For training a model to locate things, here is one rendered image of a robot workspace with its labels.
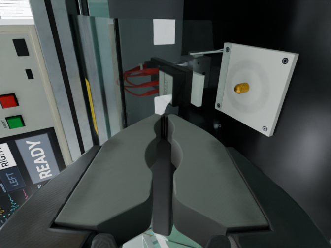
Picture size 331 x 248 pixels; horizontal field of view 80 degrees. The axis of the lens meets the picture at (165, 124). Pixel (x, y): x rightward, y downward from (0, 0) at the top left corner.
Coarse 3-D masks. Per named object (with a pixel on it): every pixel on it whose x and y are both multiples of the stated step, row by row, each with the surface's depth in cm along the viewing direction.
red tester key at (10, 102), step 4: (0, 96) 31; (4, 96) 31; (8, 96) 31; (12, 96) 31; (0, 100) 31; (4, 100) 31; (8, 100) 31; (12, 100) 32; (4, 104) 31; (8, 104) 32; (12, 104) 32; (16, 104) 32
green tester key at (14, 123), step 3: (15, 117) 33; (18, 117) 33; (9, 120) 32; (12, 120) 33; (15, 120) 33; (18, 120) 33; (21, 120) 34; (9, 123) 33; (12, 123) 33; (15, 123) 33; (18, 123) 33; (21, 123) 34; (12, 126) 33; (15, 126) 33; (18, 126) 34; (21, 126) 34
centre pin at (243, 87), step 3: (237, 84) 39; (240, 84) 38; (243, 84) 38; (246, 84) 39; (234, 87) 39; (237, 87) 38; (240, 87) 38; (243, 87) 38; (246, 87) 38; (234, 90) 39; (237, 90) 38; (240, 90) 38; (243, 90) 38; (246, 90) 39
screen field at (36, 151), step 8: (40, 136) 37; (16, 144) 35; (24, 144) 36; (32, 144) 36; (40, 144) 37; (48, 144) 38; (24, 152) 36; (32, 152) 37; (40, 152) 38; (48, 152) 39; (24, 160) 37; (32, 160) 38; (40, 160) 38; (48, 160) 39; (32, 168) 38; (40, 168) 39; (48, 168) 40; (56, 168) 41; (32, 176) 39; (40, 176) 40; (48, 176) 41
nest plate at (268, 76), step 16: (240, 48) 38; (256, 48) 36; (240, 64) 39; (256, 64) 36; (272, 64) 34; (288, 64) 31; (240, 80) 40; (256, 80) 37; (272, 80) 34; (288, 80) 32; (224, 96) 45; (240, 96) 41; (256, 96) 38; (272, 96) 35; (224, 112) 46; (240, 112) 42; (256, 112) 39; (272, 112) 36; (256, 128) 40; (272, 128) 37
